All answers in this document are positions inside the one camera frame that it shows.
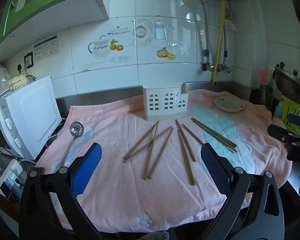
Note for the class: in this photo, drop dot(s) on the metal slotted spoon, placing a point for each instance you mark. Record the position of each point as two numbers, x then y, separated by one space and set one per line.
76 129

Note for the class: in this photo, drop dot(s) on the white power strip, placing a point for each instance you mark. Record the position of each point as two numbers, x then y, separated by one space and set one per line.
7 180

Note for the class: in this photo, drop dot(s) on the green plastic basket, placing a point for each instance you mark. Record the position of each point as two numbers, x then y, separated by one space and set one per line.
288 107

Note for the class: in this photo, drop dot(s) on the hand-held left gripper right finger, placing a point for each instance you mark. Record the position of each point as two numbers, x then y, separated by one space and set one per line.
215 170

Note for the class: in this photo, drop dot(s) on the bunch of brown chopsticks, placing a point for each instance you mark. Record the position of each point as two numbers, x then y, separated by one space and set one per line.
215 134

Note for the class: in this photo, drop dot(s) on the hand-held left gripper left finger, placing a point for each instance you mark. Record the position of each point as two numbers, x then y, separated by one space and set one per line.
87 167

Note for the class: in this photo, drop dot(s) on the green wall cabinet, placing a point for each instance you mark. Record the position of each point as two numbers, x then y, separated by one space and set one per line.
40 0

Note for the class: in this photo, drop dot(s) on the grey fuzzy cloth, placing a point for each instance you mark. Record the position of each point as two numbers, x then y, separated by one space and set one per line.
155 236

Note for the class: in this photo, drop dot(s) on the metal wok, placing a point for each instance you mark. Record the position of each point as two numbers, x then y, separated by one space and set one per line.
292 87

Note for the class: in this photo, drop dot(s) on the cream ceramic dish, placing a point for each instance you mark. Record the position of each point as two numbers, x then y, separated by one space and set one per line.
228 104

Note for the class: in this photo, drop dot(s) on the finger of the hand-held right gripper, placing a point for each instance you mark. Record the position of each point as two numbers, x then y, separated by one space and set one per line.
297 120
277 131

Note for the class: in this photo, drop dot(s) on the wall socket with plug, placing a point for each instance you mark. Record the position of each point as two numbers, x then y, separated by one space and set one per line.
20 69

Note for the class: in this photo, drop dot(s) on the black and white wall sticker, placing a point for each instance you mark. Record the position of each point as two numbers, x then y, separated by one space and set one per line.
46 47

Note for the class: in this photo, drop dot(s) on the teal plastic bottle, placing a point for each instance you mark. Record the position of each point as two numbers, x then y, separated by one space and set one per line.
278 110

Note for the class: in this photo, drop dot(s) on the yellow gas pipe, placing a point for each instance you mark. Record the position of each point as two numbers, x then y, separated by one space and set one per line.
220 37

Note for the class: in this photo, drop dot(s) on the metal pipe valve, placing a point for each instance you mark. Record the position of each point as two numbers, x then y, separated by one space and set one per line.
207 66
224 68

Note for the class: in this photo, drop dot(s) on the white plastic chopstick holder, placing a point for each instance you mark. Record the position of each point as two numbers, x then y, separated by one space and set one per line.
162 89

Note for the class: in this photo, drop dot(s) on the pink printed towel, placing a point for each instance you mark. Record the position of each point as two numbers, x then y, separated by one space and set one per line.
115 192

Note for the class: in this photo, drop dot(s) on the white microwave oven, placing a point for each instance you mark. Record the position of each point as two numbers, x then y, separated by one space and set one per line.
35 115

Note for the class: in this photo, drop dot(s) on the black wall socket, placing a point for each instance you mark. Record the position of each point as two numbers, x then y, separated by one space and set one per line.
28 60

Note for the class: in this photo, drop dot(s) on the pink bottle brush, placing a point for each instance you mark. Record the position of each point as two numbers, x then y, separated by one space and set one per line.
262 75

